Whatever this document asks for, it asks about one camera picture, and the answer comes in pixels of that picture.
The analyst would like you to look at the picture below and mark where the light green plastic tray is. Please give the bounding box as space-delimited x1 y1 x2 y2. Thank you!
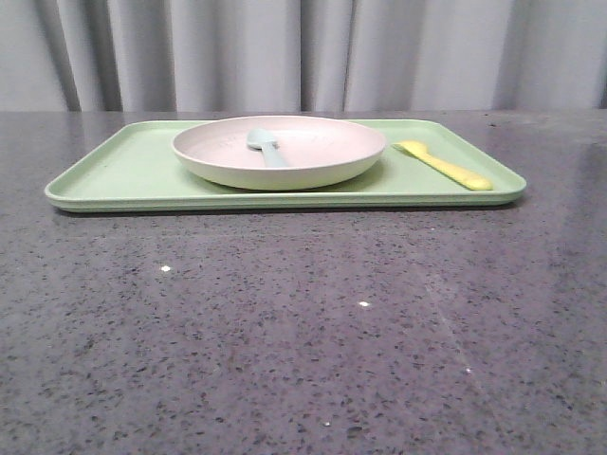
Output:
45 119 526 213

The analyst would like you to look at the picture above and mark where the light blue plastic spoon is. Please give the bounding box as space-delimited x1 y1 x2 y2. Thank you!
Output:
247 128 288 168

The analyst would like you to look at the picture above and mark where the grey pleated curtain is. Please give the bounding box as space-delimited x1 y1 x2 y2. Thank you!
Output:
1 1 606 112

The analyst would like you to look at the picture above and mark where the beige round plate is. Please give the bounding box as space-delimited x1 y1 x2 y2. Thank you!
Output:
172 116 387 191

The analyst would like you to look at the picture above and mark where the yellow plastic fork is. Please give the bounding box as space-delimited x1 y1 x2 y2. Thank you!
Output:
392 140 493 191

